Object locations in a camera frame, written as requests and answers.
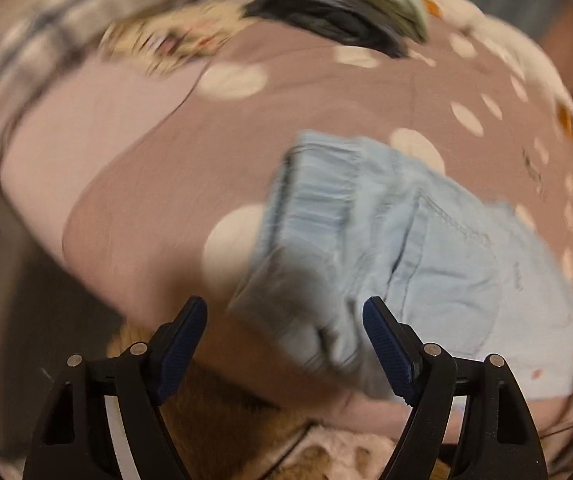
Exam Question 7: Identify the light blue strawberry pants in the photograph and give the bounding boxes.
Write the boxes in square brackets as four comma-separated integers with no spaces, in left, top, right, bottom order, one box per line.
[230,132,573,400]

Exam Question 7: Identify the pink polka dot duvet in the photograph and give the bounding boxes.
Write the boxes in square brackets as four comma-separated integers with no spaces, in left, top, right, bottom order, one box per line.
[0,4,573,441]

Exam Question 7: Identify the white goose plush toy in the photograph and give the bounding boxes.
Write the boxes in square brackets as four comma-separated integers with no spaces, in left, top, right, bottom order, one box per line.
[424,0,573,138]

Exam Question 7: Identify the dark folded clothes stack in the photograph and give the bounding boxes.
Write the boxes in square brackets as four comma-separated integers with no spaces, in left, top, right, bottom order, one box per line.
[245,0,408,58]

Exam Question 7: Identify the plaid blue white cloth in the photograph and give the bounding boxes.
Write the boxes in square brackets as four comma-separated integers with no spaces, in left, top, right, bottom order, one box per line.
[0,0,247,169]

